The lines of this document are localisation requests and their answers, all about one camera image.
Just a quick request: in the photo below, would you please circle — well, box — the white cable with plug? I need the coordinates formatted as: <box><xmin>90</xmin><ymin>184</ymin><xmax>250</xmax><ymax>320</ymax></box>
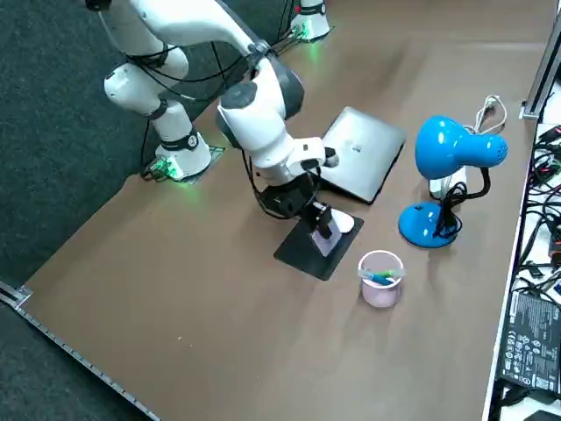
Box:
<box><xmin>464</xmin><ymin>95</ymin><xmax>508</xmax><ymax>135</ymax></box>

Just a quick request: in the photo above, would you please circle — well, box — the blue desk lamp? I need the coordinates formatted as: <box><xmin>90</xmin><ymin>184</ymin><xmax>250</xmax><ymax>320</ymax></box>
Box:
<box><xmin>397</xmin><ymin>114</ymin><xmax>510</xmax><ymax>251</ymax></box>

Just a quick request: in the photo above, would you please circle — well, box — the black mouse pad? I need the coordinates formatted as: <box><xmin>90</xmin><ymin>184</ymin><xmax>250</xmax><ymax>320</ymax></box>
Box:
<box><xmin>273</xmin><ymin>210</ymin><xmax>366</xmax><ymax>282</ymax></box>

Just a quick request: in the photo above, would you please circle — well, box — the white computer mouse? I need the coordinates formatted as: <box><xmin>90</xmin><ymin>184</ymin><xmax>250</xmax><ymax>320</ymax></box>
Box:
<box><xmin>330</xmin><ymin>210</ymin><xmax>356</xmax><ymax>234</ymax></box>

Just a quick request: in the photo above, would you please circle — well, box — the aluminium post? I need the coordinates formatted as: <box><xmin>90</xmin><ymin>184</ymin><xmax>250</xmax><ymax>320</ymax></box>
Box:
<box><xmin>518</xmin><ymin>0</ymin><xmax>561</xmax><ymax>122</ymax></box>

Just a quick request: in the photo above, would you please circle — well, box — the blue green pen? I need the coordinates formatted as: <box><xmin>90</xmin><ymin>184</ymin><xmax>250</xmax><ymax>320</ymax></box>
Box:
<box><xmin>359</xmin><ymin>268</ymin><xmax>402</xmax><ymax>287</ymax></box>

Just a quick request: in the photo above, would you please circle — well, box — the grey laptop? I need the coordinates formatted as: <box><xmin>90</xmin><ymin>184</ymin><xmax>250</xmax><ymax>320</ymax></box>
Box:
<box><xmin>317</xmin><ymin>105</ymin><xmax>408</xmax><ymax>206</ymax></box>

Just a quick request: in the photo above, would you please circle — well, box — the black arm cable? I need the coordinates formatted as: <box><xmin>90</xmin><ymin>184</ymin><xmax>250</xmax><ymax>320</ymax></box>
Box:
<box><xmin>98</xmin><ymin>8</ymin><xmax>273</xmax><ymax>104</ymax></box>

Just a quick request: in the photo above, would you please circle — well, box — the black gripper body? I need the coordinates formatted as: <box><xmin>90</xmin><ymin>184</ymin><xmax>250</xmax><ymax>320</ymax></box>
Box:
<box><xmin>262</xmin><ymin>183</ymin><xmax>316</xmax><ymax>220</ymax></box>

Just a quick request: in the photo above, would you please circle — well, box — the black labelled power adapter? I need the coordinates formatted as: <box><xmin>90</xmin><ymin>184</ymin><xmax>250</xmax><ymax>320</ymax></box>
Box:
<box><xmin>494</xmin><ymin>289</ymin><xmax>561</xmax><ymax>396</ymax></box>

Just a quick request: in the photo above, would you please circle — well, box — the pink cup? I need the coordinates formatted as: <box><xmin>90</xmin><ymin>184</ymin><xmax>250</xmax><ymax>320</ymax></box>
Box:
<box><xmin>357</xmin><ymin>249</ymin><xmax>405</xmax><ymax>309</ymax></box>

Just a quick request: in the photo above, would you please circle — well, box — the aluminium table edge rail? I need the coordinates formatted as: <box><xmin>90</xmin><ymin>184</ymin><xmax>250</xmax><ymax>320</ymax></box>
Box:
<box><xmin>0</xmin><ymin>280</ymin><xmax>161</xmax><ymax>421</ymax></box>

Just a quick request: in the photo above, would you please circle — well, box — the purple folding phone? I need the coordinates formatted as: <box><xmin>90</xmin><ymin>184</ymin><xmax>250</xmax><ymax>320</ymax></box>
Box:
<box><xmin>309</xmin><ymin>220</ymin><xmax>341</xmax><ymax>259</ymax></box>

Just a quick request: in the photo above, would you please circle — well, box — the white power strip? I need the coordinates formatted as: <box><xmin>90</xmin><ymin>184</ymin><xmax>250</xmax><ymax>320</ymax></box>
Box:
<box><xmin>428</xmin><ymin>166</ymin><xmax>468</xmax><ymax>200</ymax></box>

